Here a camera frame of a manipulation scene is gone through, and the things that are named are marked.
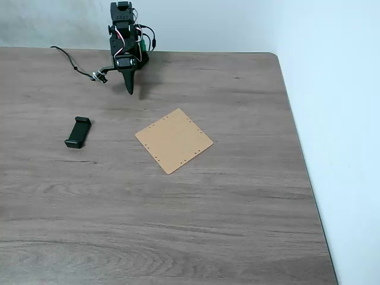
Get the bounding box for gripper-mounted camera module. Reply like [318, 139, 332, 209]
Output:
[91, 65, 115, 84]

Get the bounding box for black camera cable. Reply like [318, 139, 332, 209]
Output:
[50, 45, 97, 81]

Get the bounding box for black block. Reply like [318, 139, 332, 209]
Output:
[64, 116, 92, 149]

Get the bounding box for black power cable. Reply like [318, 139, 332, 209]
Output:
[137, 23, 157, 52]

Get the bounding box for tan board with holes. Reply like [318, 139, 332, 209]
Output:
[135, 107, 214, 175]

